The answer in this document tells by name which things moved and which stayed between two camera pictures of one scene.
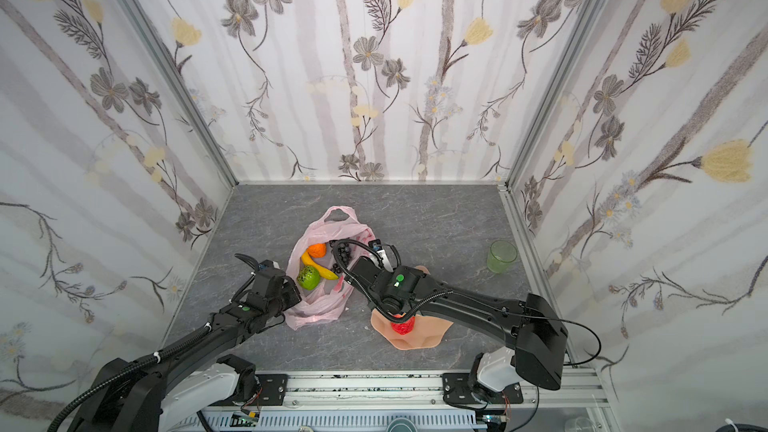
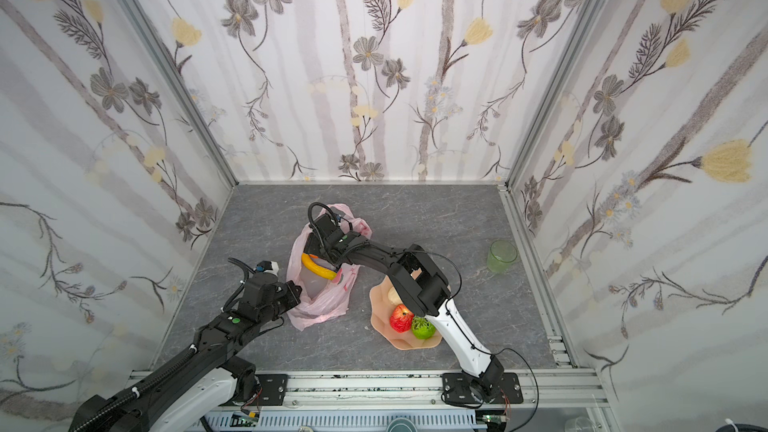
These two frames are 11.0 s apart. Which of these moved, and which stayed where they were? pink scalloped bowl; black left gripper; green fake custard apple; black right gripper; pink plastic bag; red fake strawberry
Moved: black right gripper; green fake custard apple
Stayed: black left gripper; pink plastic bag; red fake strawberry; pink scalloped bowl
